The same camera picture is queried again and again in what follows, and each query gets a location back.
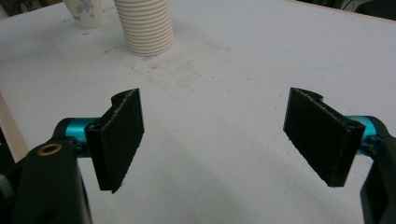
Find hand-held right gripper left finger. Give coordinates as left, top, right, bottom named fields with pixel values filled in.
left=85, top=88, right=146, bottom=194

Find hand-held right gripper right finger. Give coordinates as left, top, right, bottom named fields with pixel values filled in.
left=282, top=87, right=366, bottom=188

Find stack of white paper cups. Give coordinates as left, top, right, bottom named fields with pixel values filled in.
left=113, top=0, right=175, bottom=58

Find floral paper cup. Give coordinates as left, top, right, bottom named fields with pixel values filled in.
left=63, top=0, right=107, bottom=30

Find dark chair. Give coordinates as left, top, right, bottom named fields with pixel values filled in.
left=354, top=0, right=396, bottom=21

